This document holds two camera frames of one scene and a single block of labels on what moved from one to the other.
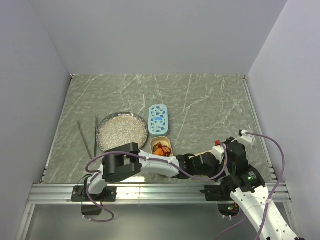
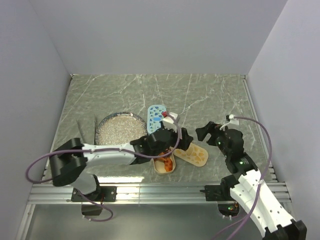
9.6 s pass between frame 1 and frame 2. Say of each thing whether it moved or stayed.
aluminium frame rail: stayed
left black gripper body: moved
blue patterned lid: stayed
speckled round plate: stayed
